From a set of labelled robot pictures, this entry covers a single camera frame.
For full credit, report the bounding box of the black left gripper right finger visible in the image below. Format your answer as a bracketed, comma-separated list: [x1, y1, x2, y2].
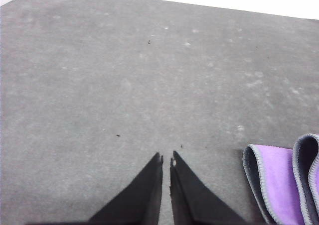
[169, 150, 248, 223]

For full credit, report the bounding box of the purple towel with grey hem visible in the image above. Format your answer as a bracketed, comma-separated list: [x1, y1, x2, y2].
[242, 133, 319, 225]

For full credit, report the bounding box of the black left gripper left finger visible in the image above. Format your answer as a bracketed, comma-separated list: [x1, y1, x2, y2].
[88, 152, 163, 223]

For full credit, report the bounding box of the grey table cloth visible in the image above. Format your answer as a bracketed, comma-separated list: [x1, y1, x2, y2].
[0, 0, 319, 225]

